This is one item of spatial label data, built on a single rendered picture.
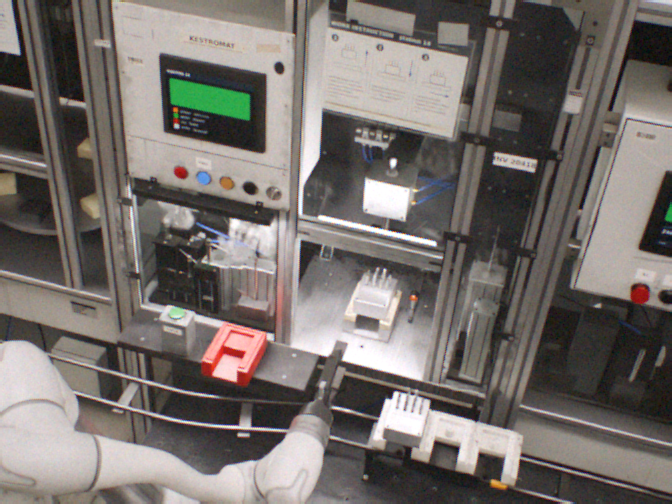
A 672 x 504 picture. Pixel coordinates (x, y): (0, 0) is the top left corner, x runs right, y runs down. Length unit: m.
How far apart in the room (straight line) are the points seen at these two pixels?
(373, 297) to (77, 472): 1.11
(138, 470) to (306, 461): 0.38
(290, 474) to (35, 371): 0.54
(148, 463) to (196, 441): 0.86
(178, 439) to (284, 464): 0.73
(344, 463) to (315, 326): 0.39
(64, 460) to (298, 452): 0.52
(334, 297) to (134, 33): 0.99
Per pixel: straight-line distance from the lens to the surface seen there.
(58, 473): 1.57
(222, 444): 2.50
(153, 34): 2.02
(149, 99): 2.11
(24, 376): 1.65
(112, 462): 1.62
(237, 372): 2.30
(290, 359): 2.40
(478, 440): 2.32
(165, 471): 1.70
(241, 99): 1.97
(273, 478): 1.84
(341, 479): 2.44
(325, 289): 2.61
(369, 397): 2.73
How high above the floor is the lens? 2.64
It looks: 39 degrees down
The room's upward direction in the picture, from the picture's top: 5 degrees clockwise
